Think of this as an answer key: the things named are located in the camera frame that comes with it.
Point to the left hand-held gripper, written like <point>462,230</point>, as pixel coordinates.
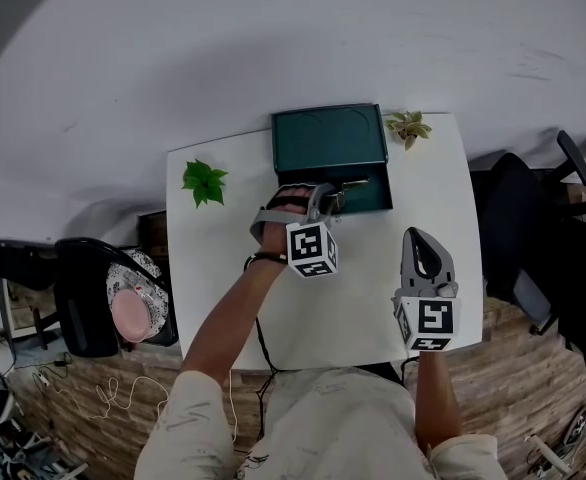
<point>310,248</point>

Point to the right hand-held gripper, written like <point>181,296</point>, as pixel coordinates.
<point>435,318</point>

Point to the brass clasp tool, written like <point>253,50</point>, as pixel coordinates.
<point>353,185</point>

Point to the dark green metal box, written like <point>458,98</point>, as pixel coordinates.
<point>323,138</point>

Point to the person's right forearm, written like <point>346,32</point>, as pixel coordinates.
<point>438,398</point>

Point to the person's left forearm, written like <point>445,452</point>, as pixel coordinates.
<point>228,318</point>

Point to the person's left hand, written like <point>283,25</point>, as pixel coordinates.
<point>275,235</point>

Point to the person's black shorts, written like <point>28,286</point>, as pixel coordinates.
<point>378,370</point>

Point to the black office chair grey armrests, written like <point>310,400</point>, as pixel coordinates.
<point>513,203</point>

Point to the pale variegated potted plant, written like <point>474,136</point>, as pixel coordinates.
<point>407,125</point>

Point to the green potted plant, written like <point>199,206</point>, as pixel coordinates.
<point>200,180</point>

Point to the person's beige shirt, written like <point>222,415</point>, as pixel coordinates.
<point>333,428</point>

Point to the floral seat cushion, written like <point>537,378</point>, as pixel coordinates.
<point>148,273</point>

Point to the pink round cushion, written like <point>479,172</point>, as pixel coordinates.
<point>130,315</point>

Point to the black folding chair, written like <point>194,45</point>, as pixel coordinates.
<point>83,268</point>

